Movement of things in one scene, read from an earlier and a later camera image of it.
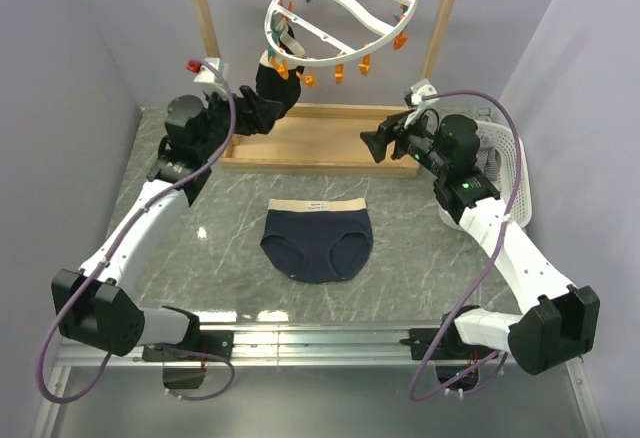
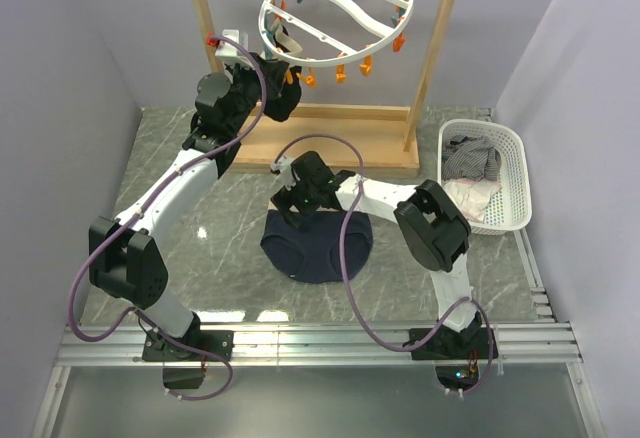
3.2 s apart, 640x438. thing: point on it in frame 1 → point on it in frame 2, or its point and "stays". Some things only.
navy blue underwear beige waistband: [317, 240] stays
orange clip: [364, 66] stays
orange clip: [339, 73] stays
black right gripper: [390, 131] → [284, 202]
